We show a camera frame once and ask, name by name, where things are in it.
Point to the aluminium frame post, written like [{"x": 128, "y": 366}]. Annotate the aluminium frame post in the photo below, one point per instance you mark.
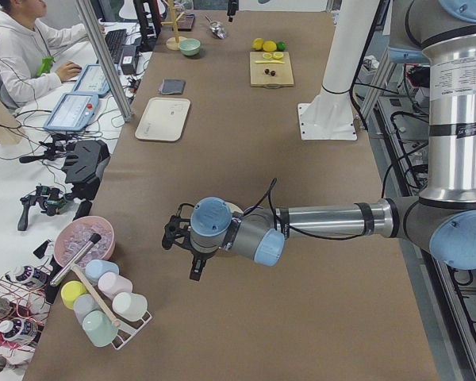
[{"x": 97, "y": 40}]

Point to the pink cup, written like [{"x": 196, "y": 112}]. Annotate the pink cup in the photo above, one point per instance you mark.
[{"x": 112, "y": 284}]

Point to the blue teach pendant near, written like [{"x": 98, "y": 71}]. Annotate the blue teach pendant near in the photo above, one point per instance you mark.
[{"x": 72, "y": 113}]

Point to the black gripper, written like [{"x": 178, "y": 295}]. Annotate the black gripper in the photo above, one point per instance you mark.
[{"x": 200, "y": 257}]

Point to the white cup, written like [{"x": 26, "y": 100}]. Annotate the white cup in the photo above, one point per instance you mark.
[{"x": 130, "y": 306}]

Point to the white cup rack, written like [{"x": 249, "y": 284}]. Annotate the white cup rack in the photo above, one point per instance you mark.
[{"x": 127, "y": 330}]

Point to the blue teach pendant far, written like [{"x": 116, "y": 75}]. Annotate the blue teach pendant far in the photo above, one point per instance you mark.
[{"x": 92, "y": 79}]

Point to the wooden cup tree stand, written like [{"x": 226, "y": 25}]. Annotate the wooden cup tree stand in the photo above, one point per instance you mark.
[{"x": 175, "y": 13}]

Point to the yellow plastic knife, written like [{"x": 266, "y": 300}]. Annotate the yellow plastic knife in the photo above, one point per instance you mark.
[{"x": 269, "y": 62}]

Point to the pink bowl with ice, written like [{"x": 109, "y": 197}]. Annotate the pink bowl with ice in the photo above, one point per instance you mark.
[{"x": 78, "y": 233}]

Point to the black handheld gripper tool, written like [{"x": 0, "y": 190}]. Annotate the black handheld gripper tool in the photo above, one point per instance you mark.
[{"x": 50, "y": 199}]

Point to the cream round plate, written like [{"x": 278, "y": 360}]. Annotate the cream round plate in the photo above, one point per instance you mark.
[{"x": 234, "y": 209}]

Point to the yellow lemon outer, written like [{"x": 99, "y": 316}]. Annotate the yellow lemon outer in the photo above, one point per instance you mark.
[{"x": 257, "y": 44}]

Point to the grey cup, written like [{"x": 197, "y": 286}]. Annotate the grey cup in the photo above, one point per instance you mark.
[{"x": 84, "y": 305}]

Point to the wooden cutting board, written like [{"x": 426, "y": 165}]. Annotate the wooden cutting board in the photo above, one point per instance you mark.
[{"x": 283, "y": 78}]

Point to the yellow lemon middle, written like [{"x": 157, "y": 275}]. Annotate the yellow lemon middle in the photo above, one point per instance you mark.
[{"x": 269, "y": 46}]

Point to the mint green bowl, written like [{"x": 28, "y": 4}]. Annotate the mint green bowl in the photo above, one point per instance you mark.
[{"x": 190, "y": 47}]

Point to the yellow lemon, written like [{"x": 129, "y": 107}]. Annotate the yellow lemon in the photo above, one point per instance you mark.
[
  {"x": 257, "y": 44},
  {"x": 269, "y": 46}
]

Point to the mint cup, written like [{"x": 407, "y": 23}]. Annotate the mint cup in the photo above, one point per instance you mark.
[{"x": 99, "y": 328}]

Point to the metal scoop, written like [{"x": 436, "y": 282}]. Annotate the metal scoop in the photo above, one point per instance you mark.
[{"x": 217, "y": 29}]

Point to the grey folded cloth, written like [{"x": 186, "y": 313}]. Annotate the grey folded cloth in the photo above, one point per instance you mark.
[{"x": 172, "y": 86}]

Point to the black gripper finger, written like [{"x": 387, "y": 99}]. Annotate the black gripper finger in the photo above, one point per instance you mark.
[{"x": 232, "y": 8}]

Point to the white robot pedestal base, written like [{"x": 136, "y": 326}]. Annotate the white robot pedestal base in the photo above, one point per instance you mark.
[{"x": 330, "y": 115}]

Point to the black keyboard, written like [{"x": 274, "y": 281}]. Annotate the black keyboard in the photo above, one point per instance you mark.
[{"x": 115, "y": 41}]

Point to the blue cup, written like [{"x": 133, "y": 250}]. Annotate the blue cup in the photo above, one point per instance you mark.
[{"x": 95, "y": 269}]

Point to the blue teach pendant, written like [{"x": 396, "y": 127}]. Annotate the blue teach pendant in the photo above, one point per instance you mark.
[
  {"x": 72, "y": 113},
  {"x": 92, "y": 79}
]

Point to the metal muddler black tip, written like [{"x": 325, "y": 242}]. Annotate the metal muddler black tip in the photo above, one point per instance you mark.
[{"x": 58, "y": 277}]

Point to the person in white hoodie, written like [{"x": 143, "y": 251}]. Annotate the person in white hoodie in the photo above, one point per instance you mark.
[{"x": 25, "y": 44}]

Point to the yellow cup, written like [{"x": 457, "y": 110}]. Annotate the yellow cup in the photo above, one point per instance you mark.
[{"x": 71, "y": 291}]

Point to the cream rabbit tray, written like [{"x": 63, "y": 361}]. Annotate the cream rabbit tray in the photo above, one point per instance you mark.
[{"x": 163, "y": 119}]

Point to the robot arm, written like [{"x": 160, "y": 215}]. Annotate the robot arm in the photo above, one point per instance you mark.
[{"x": 440, "y": 37}]

